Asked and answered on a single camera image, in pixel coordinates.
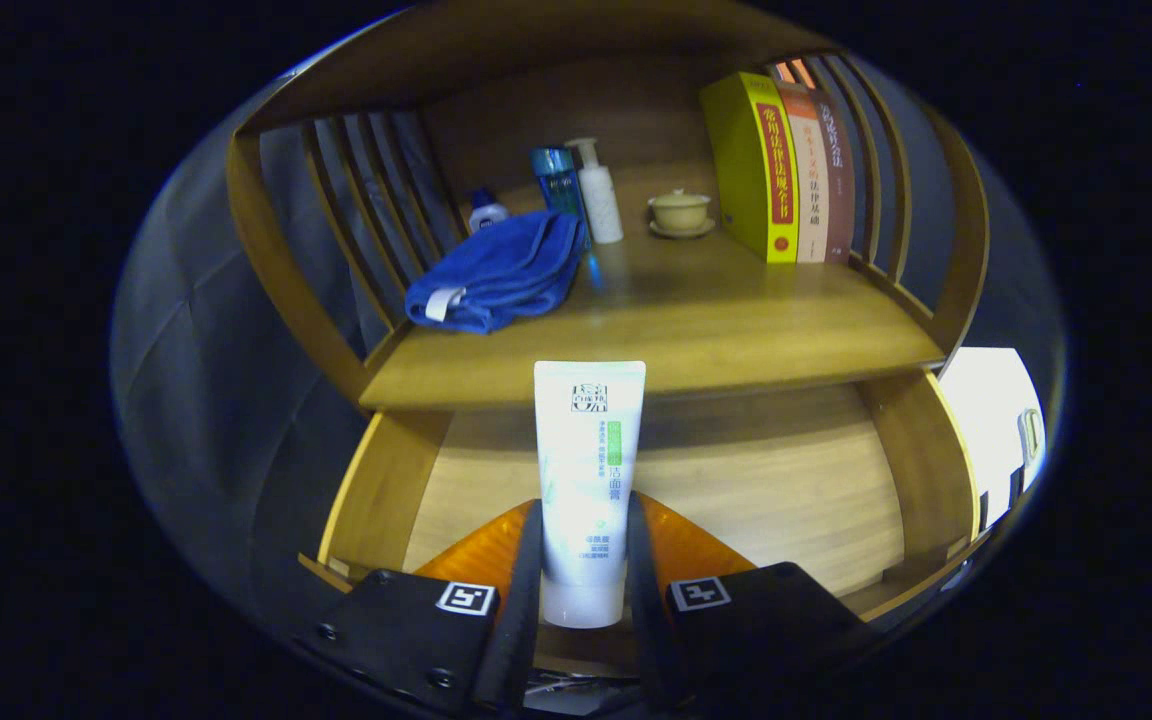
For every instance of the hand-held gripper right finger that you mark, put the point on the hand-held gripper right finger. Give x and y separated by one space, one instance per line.
644 620

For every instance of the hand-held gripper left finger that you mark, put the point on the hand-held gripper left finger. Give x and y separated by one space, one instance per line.
526 610

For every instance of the white facial cleanser tube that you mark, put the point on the white facial cleanser tube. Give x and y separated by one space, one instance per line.
591 470

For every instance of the wooden drawer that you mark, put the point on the wooden drawer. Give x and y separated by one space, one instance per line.
766 480

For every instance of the white side cabinet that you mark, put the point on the white side cabinet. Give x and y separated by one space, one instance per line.
981 420

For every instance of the wooden cabinet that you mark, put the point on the wooden cabinet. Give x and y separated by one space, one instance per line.
261 230

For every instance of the blue folded towel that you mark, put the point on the blue folded towel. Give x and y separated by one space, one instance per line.
506 270

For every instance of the beige saucer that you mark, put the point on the beige saucer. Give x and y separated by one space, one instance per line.
681 234

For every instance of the small white bottle blue cap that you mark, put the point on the small white bottle blue cap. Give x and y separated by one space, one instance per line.
486 213

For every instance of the beige lidded teacup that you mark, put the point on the beige lidded teacup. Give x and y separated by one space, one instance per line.
679 210

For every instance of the white pump bottle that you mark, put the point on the white pump bottle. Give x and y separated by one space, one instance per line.
603 205

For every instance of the black backdrop cloth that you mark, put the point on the black backdrop cloth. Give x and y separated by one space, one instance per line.
186 350

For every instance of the small cream round object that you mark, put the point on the small cream round object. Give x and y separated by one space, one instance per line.
1031 435

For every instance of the orange and white book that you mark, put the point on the orange and white book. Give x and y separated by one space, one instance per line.
808 200

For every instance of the yellow book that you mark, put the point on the yellow book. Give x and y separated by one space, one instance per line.
736 160

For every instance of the brown book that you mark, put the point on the brown book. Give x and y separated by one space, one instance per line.
839 190

